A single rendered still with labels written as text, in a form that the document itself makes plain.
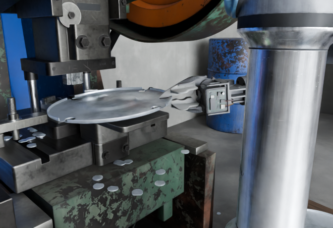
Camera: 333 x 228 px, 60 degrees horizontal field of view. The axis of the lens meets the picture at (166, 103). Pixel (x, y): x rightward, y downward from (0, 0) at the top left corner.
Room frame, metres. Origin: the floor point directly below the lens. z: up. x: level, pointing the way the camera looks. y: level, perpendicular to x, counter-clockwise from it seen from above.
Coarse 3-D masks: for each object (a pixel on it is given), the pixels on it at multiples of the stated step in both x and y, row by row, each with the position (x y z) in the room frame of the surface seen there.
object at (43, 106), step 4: (64, 96) 0.80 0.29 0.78; (68, 96) 0.81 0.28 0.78; (72, 96) 0.80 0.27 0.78; (40, 100) 0.75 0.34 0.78; (56, 100) 0.75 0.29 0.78; (48, 104) 0.72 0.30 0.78; (44, 108) 0.74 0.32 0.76; (44, 112) 0.74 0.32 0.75; (48, 116) 0.72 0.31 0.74; (52, 120) 0.71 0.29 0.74
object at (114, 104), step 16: (80, 96) 0.76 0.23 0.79; (96, 96) 0.75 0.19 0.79; (112, 96) 0.71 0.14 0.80; (128, 96) 0.70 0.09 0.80; (144, 96) 0.71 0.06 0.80; (48, 112) 0.62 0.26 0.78; (64, 112) 0.62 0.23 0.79; (80, 112) 0.61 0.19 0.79; (96, 112) 0.60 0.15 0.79; (112, 112) 0.59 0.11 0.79; (128, 112) 0.58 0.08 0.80; (144, 112) 0.55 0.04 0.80
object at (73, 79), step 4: (80, 72) 0.77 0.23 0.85; (64, 76) 0.76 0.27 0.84; (68, 76) 0.75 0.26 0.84; (72, 76) 0.75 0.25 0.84; (76, 76) 0.76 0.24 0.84; (80, 76) 0.77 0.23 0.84; (64, 80) 0.76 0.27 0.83; (68, 80) 0.75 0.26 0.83; (72, 80) 0.75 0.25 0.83; (76, 80) 0.76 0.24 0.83; (80, 80) 0.77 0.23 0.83; (68, 84) 0.75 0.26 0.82; (72, 84) 0.75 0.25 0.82
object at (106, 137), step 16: (160, 112) 0.63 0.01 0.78; (80, 128) 0.67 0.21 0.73; (96, 128) 0.62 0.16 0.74; (112, 128) 0.55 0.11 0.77; (128, 128) 0.53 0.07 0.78; (96, 144) 0.63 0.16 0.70; (112, 144) 0.65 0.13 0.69; (128, 144) 0.68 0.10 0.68; (96, 160) 0.63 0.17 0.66; (112, 160) 0.65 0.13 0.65
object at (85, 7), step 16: (64, 0) 0.68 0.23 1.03; (80, 0) 0.71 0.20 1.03; (96, 0) 0.75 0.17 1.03; (64, 16) 0.67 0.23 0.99; (80, 16) 0.70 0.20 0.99; (96, 16) 0.74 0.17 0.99; (48, 32) 0.69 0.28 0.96; (64, 32) 0.68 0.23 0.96; (80, 32) 0.67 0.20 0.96; (96, 32) 0.71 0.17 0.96; (48, 48) 0.70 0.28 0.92; (64, 48) 0.68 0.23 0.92; (80, 48) 0.67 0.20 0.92; (96, 48) 0.70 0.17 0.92
